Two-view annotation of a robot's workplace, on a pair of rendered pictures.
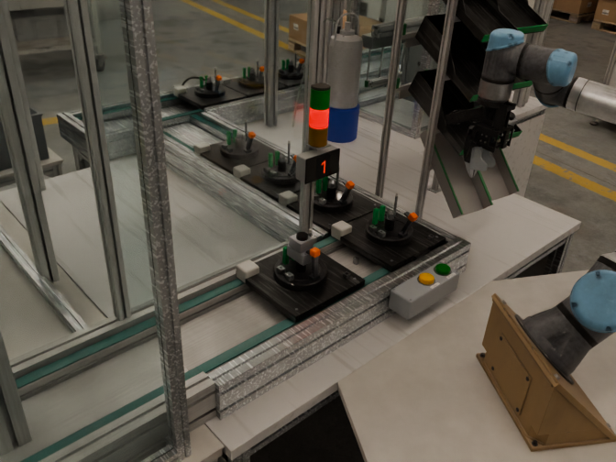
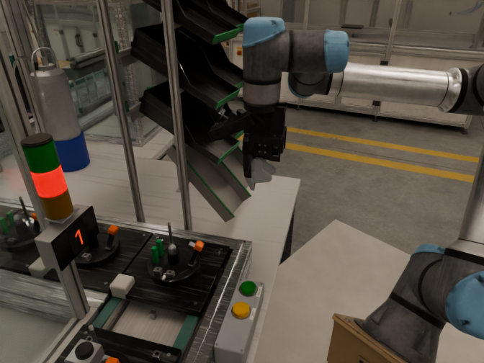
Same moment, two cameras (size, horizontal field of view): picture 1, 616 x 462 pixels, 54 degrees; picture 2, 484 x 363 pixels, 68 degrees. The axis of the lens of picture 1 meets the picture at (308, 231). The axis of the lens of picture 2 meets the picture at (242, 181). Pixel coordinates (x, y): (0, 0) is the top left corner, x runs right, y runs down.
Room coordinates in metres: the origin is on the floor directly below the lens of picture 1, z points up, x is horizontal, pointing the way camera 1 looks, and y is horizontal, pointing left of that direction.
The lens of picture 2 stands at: (0.80, -0.02, 1.67)
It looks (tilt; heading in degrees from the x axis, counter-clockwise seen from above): 31 degrees down; 329
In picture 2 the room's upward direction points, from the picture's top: straight up
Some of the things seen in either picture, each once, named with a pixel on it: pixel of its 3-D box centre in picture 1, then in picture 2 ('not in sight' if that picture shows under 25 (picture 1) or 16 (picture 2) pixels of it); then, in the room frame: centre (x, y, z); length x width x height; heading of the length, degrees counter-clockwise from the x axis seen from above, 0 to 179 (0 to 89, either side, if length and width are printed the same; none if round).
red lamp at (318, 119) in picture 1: (319, 116); (49, 178); (1.46, -0.01, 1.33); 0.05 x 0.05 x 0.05
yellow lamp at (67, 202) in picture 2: (317, 135); (56, 202); (1.46, -0.01, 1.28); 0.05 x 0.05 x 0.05
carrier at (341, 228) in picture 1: (390, 221); (172, 255); (1.50, -0.24, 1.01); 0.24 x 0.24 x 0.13; 43
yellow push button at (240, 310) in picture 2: (426, 280); (240, 310); (1.29, -0.32, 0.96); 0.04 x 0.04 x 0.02
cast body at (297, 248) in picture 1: (299, 244); (83, 359); (1.28, 0.02, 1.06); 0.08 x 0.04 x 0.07; 43
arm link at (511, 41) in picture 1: (503, 56); (264, 50); (1.38, -0.42, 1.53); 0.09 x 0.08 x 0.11; 57
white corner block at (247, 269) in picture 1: (247, 271); not in sight; (1.28, 0.15, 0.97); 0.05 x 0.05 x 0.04; 43
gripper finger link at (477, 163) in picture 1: (477, 164); (258, 176); (1.37, -0.41, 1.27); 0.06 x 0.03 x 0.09; 43
